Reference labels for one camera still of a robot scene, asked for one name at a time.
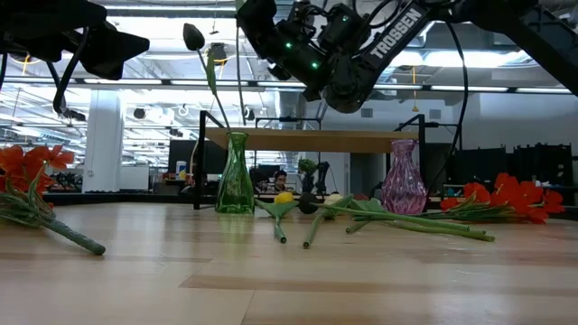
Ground black storage rack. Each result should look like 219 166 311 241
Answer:
512 143 574 187

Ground person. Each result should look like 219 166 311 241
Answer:
272 169 290 193

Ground wooden shelf black legs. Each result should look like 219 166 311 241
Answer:
192 110 429 213

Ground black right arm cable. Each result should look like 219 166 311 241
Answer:
426 20 471 193

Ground orange artificial flower bunch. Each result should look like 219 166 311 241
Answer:
0 144 107 257
353 171 568 226

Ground white square column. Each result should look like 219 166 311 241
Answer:
82 88 126 194

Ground maroon artificial tulip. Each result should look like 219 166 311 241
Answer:
350 193 497 244

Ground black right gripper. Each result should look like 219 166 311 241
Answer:
236 0 344 103

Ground cream artificial tulip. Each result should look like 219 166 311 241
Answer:
302 192 355 249

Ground yellow hanging cord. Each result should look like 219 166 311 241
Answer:
409 66 419 113

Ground black computer monitor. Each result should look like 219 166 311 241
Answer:
167 139 228 176

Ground green glass vase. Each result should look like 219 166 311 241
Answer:
214 131 256 215

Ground black ceiling device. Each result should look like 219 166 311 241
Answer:
208 42 229 65

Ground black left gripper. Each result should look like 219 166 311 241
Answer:
44 4 150 81

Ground green potted plant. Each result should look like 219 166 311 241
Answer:
297 157 318 178

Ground pink glass vase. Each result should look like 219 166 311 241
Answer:
381 138 428 215

